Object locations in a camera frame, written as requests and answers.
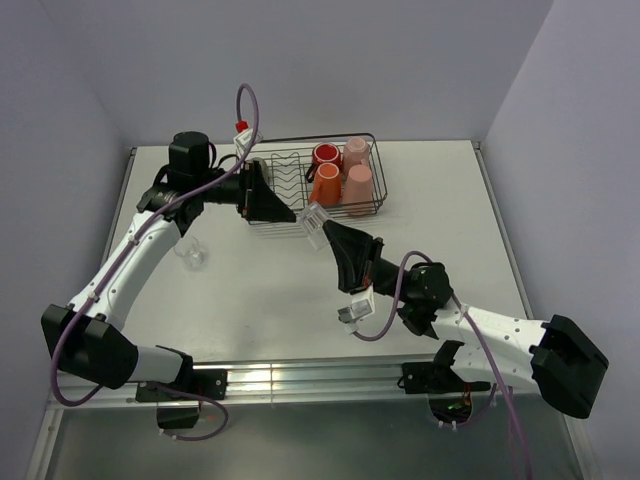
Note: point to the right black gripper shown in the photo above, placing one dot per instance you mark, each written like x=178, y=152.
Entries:
x=357, y=255

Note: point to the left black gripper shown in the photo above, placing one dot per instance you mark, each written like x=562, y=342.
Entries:
x=259, y=204

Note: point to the clear glass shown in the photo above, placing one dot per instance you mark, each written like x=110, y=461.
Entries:
x=190, y=251
x=312, y=219

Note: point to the salmon plastic tumbler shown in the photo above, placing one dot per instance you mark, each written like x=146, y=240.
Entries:
x=357, y=197

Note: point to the orange mug white inside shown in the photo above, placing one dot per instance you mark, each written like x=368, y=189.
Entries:
x=327, y=185

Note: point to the red ceramic mug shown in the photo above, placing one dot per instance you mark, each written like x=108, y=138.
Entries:
x=321, y=154

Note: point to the pink ceramic mug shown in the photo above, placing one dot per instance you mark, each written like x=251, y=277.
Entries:
x=356, y=151

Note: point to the small grey-green cup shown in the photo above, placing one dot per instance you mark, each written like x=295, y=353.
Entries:
x=264, y=169

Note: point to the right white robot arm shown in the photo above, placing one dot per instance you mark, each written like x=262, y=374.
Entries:
x=480, y=349

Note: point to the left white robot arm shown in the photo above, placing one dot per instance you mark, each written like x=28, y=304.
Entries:
x=85, y=337

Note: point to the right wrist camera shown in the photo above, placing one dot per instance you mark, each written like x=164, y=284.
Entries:
x=362, y=305

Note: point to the aluminium frame rail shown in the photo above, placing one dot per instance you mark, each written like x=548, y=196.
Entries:
x=286, y=381

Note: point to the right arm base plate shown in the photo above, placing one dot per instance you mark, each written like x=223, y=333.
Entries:
x=430, y=378

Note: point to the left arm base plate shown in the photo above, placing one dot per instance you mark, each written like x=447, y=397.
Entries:
x=209, y=383

